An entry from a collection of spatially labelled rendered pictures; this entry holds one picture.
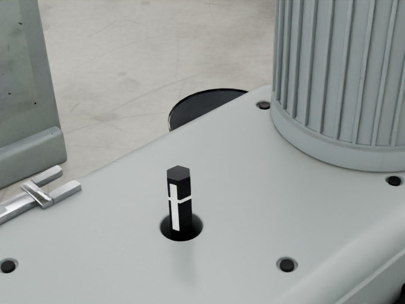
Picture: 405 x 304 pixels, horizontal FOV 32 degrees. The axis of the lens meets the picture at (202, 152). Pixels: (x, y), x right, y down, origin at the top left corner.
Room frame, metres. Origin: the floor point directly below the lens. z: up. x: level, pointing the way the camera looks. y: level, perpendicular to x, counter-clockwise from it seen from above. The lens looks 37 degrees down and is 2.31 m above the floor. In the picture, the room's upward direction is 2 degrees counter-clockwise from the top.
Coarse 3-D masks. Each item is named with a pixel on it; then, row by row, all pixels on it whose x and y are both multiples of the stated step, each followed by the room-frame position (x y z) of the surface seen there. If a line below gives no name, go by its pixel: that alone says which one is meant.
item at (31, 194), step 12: (60, 168) 0.52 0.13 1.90; (36, 180) 0.50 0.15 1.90; (48, 180) 0.50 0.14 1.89; (24, 192) 0.48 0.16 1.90; (36, 192) 0.48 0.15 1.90; (60, 192) 0.48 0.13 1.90; (72, 192) 0.49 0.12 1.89; (0, 204) 0.47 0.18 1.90; (12, 204) 0.47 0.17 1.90; (24, 204) 0.47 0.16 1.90; (48, 204) 0.47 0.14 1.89; (0, 216) 0.45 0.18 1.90; (12, 216) 0.46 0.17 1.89
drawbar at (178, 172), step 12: (180, 168) 0.45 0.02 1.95; (168, 180) 0.43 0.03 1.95; (180, 180) 0.43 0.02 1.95; (168, 192) 0.43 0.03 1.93; (180, 192) 0.43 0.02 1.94; (180, 204) 0.43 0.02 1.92; (180, 216) 0.43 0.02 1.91; (180, 228) 0.43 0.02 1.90; (192, 228) 0.44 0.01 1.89; (180, 240) 0.43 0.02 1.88
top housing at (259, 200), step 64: (192, 128) 0.58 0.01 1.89; (256, 128) 0.58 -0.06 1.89; (128, 192) 0.49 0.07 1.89; (192, 192) 0.48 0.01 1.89; (256, 192) 0.48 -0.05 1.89; (320, 192) 0.48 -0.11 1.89; (384, 192) 0.48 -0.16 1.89; (0, 256) 0.41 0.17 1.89; (64, 256) 0.41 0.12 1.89; (128, 256) 0.41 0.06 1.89; (192, 256) 0.40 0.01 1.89; (256, 256) 0.40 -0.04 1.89; (320, 256) 0.40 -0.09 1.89; (384, 256) 0.42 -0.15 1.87
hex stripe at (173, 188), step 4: (172, 188) 0.43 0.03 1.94; (176, 188) 0.43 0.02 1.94; (172, 192) 0.43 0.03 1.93; (176, 192) 0.43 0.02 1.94; (172, 196) 0.43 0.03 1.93; (176, 196) 0.43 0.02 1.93; (172, 200) 0.43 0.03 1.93; (176, 200) 0.43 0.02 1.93; (172, 204) 0.43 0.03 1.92; (176, 204) 0.43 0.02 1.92; (172, 208) 0.43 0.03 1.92; (176, 208) 0.43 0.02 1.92; (172, 212) 0.43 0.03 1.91; (176, 212) 0.43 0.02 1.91; (172, 216) 0.43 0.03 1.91; (176, 216) 0.43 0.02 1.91; (172, 220) 0.43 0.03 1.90; (176, 220) 0.43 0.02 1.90; (172, 224) 0.43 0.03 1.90; (176, 224) 0.43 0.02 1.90; (176, 228) 0.43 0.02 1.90
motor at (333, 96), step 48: (288, 0) 0.57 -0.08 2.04; (336, 0) 0.53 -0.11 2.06; (384, 0) 0.51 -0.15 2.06; (288, 48) 0.57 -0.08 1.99; (336, 48) 0.52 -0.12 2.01; (384, 48) 0.51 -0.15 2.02; (288, 96) 0.56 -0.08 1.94; (336, 96) 0.52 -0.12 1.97; (384, 96) 0.51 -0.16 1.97; (336, 144) 0.51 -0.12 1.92; (384, 144) 0.51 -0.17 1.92
